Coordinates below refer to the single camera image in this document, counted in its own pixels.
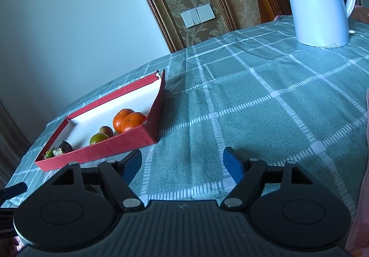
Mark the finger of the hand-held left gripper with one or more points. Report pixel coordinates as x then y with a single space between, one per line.
14 190

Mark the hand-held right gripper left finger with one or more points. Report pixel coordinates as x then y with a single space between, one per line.
132 165

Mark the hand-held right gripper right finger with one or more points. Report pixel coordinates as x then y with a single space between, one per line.
233 163

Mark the red cardboard box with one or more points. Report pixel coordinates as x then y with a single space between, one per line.
129 143

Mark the orange tangerine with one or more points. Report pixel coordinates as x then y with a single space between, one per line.
133 123
121 118

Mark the small brown round fruit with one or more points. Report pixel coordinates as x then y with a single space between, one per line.
106 130

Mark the dark fruit with pale stem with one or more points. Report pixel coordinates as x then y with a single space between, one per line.
65 146

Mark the green checked tablecloth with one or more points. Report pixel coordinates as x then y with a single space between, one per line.
259 101

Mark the pink cloth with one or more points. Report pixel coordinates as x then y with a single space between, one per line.
360 202

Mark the white electric kettle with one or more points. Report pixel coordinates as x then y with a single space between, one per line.
320 3

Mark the white wall switch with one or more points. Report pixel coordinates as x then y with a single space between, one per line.
197 15

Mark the gold wall moulding frame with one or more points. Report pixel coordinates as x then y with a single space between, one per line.
158 14

